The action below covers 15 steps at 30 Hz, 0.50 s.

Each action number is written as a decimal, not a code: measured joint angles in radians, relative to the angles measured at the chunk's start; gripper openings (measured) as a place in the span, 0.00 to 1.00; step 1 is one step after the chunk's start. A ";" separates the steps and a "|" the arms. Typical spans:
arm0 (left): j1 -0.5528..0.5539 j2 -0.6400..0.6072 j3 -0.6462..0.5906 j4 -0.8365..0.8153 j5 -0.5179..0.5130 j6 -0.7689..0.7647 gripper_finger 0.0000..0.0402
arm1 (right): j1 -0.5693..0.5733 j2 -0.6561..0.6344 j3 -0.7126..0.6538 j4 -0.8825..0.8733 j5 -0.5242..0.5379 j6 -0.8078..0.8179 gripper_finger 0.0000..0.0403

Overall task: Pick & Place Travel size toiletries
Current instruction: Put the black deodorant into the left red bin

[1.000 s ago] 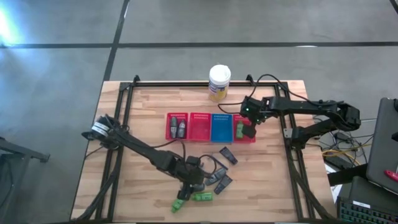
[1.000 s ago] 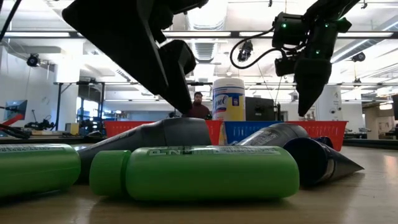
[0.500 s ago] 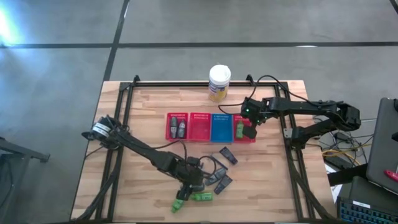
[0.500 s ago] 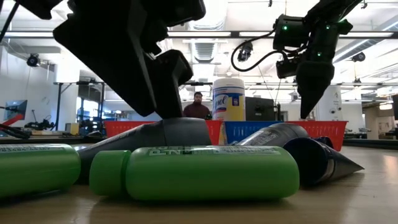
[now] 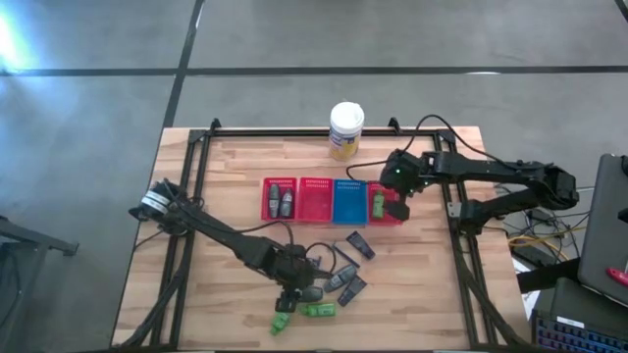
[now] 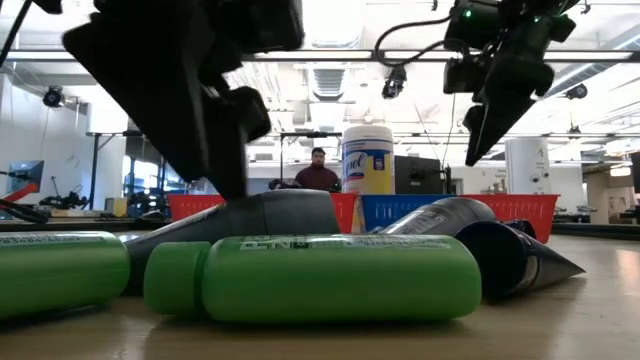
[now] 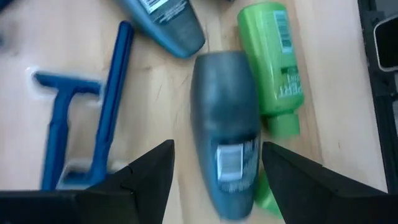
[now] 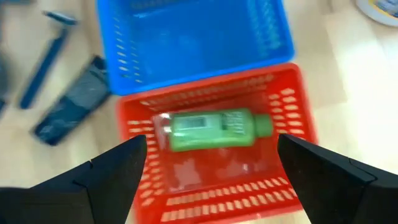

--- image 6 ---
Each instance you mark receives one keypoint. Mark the green travel bottle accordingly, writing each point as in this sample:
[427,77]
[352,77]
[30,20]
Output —
[325,280]
[60,275]

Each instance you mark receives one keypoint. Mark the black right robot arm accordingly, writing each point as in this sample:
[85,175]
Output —
[480,25]

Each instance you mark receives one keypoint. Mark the dark squeeze tube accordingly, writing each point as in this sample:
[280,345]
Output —
[505,260]

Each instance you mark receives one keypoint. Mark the person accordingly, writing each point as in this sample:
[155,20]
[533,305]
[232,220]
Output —
[316,179]

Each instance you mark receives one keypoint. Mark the black monitor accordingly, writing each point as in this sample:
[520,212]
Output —
[417,175]

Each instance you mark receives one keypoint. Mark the pale yellow box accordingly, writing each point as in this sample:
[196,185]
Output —
[116,206]

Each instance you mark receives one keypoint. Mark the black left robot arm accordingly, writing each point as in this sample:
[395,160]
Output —
[47,5]

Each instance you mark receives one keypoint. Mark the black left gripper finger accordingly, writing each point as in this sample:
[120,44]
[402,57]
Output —
[150,90]
[230,150]

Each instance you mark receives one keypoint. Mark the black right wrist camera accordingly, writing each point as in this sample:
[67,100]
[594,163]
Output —
[465,75]

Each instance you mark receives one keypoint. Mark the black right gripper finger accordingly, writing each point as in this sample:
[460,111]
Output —
[492,122]
[471,117]

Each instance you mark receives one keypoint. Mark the red plastic basket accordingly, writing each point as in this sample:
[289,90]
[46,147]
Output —
[525,210]
[192,206]
[344,210]

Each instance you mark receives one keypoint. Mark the black overhead camera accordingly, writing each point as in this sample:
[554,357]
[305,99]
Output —
[395,82]

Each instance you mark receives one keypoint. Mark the black metal stand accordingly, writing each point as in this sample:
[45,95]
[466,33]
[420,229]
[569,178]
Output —
[94,170]

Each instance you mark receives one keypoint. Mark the white-lidded yellow wipes canister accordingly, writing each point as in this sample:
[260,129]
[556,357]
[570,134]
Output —
[367,165]

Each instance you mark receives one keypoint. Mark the blue screen monitor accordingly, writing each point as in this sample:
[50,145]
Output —
[27,172]

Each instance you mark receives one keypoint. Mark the grey travel bottle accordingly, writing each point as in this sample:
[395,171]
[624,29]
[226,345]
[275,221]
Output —
[435,217]
[290,212]

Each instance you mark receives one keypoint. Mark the white cylinder tank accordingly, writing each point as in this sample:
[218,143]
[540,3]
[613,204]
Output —
[525,165]

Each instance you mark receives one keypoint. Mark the black ceiling camera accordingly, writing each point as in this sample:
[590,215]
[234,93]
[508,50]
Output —
[53,97]
[577,91]

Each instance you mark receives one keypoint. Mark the overhead rig crossbar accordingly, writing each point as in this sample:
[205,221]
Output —
[325,55]

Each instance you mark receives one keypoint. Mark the blue plastic basket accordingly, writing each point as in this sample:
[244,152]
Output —
[395,212]

